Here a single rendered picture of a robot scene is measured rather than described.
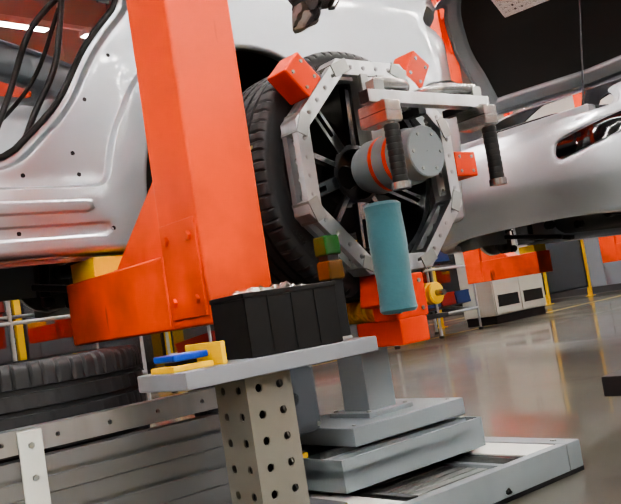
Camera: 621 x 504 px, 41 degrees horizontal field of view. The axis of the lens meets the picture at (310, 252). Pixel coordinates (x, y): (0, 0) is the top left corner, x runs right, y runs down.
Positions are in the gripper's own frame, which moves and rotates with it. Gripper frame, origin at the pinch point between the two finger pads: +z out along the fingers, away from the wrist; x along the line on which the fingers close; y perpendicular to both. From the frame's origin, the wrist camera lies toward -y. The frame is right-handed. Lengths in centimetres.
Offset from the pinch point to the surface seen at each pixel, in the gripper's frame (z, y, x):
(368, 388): 44, -16, -84
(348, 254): 15, -21, -59
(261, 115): 4.4, -25.4, -21.2
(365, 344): -4, -51, -85
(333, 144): 10.5, -4.9, -31.0
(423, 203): 20, 19, -52
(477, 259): 283, 350, 1
